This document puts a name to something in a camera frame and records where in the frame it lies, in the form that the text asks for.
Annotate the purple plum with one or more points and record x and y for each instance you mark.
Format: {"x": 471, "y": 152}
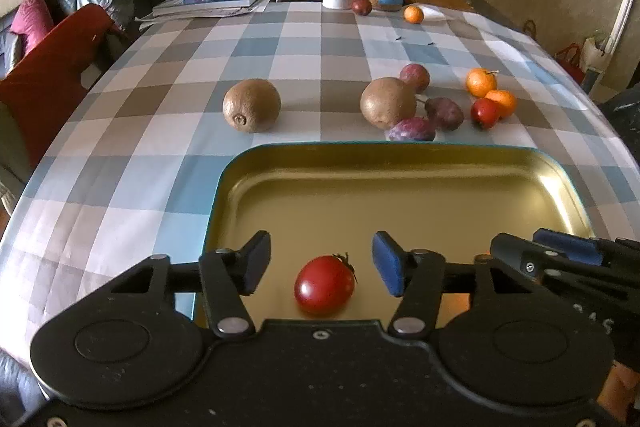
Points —
{"x": 415, "y": 77}
{"x": 446, "y": 113}
{"x": 411, "y": 130}

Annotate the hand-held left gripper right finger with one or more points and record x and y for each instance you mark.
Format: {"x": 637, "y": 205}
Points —
{"x": 386, "y": 264}

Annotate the small red tomato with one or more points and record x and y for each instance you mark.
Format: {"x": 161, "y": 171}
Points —
{"x": 485, "y": 113}

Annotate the black leather seat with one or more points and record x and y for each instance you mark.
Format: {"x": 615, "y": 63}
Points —
{"x": 15, "y": 392}

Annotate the black plastic bag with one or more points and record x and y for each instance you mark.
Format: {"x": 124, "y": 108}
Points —
{"x": 622, "y": 112}

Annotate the small orange mandarin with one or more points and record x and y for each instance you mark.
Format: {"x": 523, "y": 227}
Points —
{"x": 413, "y": 14}

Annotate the stack of magazines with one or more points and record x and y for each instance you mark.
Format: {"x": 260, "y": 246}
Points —
{"x": 200, "y": 7}

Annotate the olive green cloth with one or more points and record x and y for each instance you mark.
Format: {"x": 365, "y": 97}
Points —
{"x": 12, "y": 142}

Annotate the brown kiwi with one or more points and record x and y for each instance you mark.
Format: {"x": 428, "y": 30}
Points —
{"x": 387, "y": 102}
{"x": 250, "y": 104}

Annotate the gold metal tray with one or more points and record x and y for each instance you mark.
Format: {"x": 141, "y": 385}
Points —
{"x": 350, "y": 207}

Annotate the checkered tablecloth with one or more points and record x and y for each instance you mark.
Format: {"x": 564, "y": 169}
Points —
{"x": 165, "y": 157}

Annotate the white shopping bag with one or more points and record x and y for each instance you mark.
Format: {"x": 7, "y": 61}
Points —
{"x": 597, "y": 52}

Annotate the magenta cushion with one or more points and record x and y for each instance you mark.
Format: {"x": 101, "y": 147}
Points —
{"x": 32, "y": 19}

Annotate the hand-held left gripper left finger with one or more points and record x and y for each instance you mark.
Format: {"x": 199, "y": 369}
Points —
{"x": 255, "y": 263}

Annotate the red chair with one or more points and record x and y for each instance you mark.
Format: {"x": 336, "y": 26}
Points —
{"x": 50, "y": 72}

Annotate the red shopping bag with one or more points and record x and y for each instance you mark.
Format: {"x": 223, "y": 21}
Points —
{"x": 570, "y": 62}

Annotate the dark red plum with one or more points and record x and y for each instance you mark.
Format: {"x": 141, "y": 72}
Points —
{"x": 361, "y": 7}

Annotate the white pipe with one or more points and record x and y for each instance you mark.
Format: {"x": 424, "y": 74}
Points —
{"x": 622, "y": 17}

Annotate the large red tomato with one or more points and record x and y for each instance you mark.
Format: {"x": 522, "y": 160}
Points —
{"x": 322, "y": 287}

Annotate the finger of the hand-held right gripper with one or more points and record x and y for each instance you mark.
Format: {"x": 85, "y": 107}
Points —
{"x": 570, "y": 248}
{"x": 520, "y": 257}

